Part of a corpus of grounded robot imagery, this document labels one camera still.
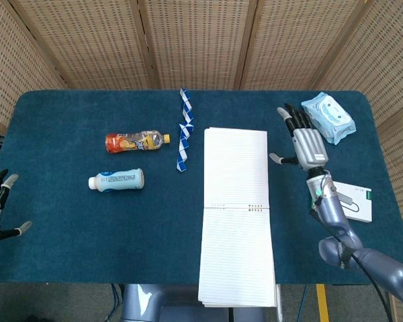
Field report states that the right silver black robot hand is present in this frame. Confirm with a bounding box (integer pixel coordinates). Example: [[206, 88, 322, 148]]
[[268, 103, 330, 172]]

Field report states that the cream spiral-bound notebook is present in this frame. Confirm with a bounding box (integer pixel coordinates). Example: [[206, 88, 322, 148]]
[[197, 126, 278, 309]]

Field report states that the blue wet wipes pack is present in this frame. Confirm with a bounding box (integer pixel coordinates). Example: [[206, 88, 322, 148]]
[[300, 91, 357, 146]]

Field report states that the green white cardboard box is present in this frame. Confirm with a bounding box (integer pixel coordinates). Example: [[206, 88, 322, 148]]
[[307, 180, 373, 223]]

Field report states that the dark blue table cloth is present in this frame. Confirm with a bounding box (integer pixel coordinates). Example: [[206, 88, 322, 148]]
[[0, 89, 403, 286]]

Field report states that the blue white snake puzzle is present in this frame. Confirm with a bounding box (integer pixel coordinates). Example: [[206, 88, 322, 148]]
[[175, 87, 195, 172]]

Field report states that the light blue milk bottle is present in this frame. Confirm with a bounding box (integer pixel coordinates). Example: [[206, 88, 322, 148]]
[[88, 168, 145, 195]]

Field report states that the yellow floor tape strip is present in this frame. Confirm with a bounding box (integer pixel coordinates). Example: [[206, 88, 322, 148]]
[[315, 284, 330, 322]]

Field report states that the orange drink plastic bottle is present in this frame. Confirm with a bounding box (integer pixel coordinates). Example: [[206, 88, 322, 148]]
[[105, 131, 171, 154]]

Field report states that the woven wicker folding screen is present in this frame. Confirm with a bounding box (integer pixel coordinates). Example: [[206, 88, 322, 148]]
[[0, 0, 403, 322]]

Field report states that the blue-grey robot torso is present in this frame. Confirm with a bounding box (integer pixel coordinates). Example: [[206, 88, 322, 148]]
[[120, 283, 283, 322]]

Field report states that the thin blue cable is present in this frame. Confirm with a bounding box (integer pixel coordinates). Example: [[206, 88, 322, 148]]
[[109, 284, 122, 319], [296, 284, 308, 322]]

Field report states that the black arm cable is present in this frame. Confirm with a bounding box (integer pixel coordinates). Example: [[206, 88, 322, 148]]
[[310, 174, 392, 322]]

